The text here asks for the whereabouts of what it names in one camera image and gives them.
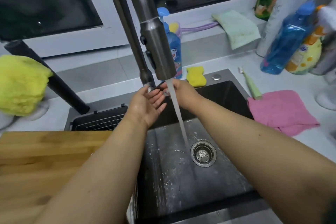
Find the person's left hand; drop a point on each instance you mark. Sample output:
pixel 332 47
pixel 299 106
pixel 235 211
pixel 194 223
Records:
pixel 141 108

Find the person's right hand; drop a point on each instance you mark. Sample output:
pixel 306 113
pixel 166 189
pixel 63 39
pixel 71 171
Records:
pixel 186 94

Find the person's right fingers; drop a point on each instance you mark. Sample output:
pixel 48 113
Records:
pixel 164 87

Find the person's left fingers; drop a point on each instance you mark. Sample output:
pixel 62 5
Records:
pixel 158 99

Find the person's left forearm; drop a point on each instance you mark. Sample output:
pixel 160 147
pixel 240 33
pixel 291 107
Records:
pixel 105 174

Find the person's right forearm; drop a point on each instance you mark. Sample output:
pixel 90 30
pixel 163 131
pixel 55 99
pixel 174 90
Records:
pixel 262 158

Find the yellow sponge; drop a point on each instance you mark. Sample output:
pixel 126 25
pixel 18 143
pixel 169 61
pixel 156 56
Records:
pixel 196 76

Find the small blue pump soap bottle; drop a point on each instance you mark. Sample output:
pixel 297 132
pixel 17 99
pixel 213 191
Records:
pixel 175 48

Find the steel pull-down kitchen faucet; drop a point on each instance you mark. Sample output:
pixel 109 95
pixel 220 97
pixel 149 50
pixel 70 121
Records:
pixel 154 37

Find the round steel sink cap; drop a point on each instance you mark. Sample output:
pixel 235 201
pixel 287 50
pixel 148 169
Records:
pixel 216 76

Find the steel sink drain strainer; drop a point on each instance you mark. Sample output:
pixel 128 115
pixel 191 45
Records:
pixel 203 153

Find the light green toothbrush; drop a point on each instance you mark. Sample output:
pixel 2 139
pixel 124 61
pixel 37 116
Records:
pixel 252 87

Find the black kitchen sink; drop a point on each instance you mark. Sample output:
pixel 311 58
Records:
pixel 173 189

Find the light green cloth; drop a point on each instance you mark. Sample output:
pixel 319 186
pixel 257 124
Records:
pixel 238 29

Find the pink cloth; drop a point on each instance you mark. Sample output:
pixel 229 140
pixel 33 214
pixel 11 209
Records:
pixel 282 111

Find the white holder base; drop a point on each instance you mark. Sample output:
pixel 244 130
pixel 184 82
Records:
pixel 34 113

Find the large blue pump bottle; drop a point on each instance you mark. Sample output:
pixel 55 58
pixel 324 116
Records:
pixel 286 42

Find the yellow fluffy cloth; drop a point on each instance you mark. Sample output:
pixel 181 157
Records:
pixel 22 84

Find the wooden cutting board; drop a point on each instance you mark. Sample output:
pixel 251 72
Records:
pixel 39 168

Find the tall white bottle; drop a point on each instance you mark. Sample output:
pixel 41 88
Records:
pixel 283 8

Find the yellow orange detergent bottle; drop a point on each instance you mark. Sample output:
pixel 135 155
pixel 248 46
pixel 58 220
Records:
pixel 305 55

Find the grey white bottle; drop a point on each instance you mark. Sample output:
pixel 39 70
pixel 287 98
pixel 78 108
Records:
pixel 328 53

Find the white window frame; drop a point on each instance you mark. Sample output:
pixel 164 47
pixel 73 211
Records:
pixel 110 34

